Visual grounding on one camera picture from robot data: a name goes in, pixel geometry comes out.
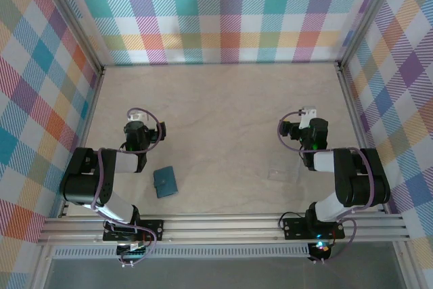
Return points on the teal card holder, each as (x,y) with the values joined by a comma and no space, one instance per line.
(165,182)

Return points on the right black-white robot arm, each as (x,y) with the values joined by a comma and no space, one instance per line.
(365,187)

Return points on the left black-white robot arm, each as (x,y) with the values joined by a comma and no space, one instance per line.
(81,187)

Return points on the right controller board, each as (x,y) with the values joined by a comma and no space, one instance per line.
(321,249)

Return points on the controller board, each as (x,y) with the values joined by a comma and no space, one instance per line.
(321,249)
(133,251)

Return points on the left controller board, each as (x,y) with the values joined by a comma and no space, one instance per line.
(133,251)

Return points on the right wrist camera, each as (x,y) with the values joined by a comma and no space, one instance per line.
(307,116)

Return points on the aluminium side rail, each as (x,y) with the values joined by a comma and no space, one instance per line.
(89,116)
(355,116)

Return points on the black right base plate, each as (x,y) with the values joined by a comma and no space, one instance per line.
(296,228)

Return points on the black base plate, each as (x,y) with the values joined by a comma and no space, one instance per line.
(296,228)
(154,229)

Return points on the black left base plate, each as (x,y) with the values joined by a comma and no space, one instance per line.
(154,229)

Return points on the aluminium mounting rail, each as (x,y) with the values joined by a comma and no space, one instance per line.
(220,231)

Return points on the aluminium frame post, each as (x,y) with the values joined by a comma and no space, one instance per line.
(367,15)
(71,15)

